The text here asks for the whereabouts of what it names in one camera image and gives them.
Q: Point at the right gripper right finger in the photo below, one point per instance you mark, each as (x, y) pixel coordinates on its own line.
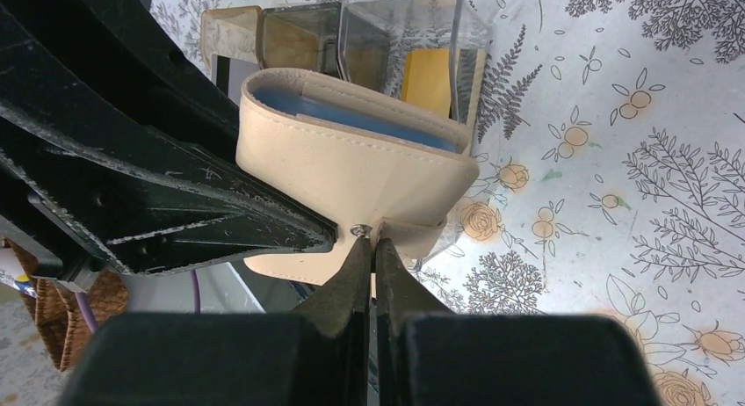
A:
(429, 355)

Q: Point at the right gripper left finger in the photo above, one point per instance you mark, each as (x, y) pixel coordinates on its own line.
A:
(314, 354)

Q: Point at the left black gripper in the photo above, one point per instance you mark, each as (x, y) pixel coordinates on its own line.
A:
(118, 153)

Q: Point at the gold magnetic stripe cards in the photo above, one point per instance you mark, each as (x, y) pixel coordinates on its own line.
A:
(447, 86)

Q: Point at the silver magnetic stripe cards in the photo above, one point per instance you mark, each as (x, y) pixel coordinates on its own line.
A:
(228, 75)

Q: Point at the amber transparent card holder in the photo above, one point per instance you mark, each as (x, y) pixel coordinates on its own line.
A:
(229, 32)

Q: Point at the smoky black card holder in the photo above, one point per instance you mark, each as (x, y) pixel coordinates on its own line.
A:
(300, 36)

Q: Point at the clear transparent card holder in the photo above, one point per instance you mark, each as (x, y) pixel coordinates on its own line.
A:
(375, 36)

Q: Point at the woven brown mat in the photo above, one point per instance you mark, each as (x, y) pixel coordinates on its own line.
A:
(54, 309)

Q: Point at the floral patterned table mat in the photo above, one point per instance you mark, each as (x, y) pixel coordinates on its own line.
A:
(610, 140)

